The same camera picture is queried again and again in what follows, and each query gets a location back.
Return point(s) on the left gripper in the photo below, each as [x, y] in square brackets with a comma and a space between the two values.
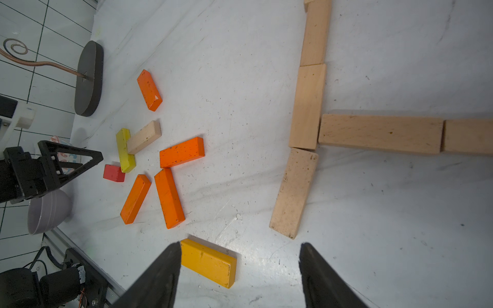
[24, 178]

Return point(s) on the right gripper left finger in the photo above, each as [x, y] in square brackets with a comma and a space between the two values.
[157, 286]

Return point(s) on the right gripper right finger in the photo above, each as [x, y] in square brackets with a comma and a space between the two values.
[322, 286]

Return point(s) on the red block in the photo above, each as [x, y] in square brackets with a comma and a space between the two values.
[113, 173]

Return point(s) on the natural wood block vertical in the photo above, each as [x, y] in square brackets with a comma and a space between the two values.
[294, 192]

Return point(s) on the natural wood block small diagonal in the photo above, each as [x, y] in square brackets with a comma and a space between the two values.
[468, 136]

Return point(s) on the patterned round plate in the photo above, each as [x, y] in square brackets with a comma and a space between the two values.
[66, 157]

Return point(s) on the yellow block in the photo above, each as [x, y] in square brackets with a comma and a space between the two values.
[209, 263]

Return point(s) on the yellow-green block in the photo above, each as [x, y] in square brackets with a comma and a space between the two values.
[127, 161]

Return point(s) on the orange block lower middle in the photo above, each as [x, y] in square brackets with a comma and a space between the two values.
[169, 199]

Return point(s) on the orange block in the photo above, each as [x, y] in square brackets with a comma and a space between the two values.
[182, 153]
[149, 90]
[169, 199]
[135, 199]

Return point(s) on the orange block lower left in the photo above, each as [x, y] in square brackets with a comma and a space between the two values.
[135, 199]

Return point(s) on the orange block far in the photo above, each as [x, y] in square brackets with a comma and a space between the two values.
[149, 90]

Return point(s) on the black wire ornament stand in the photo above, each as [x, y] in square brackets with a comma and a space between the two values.
[86, 78]

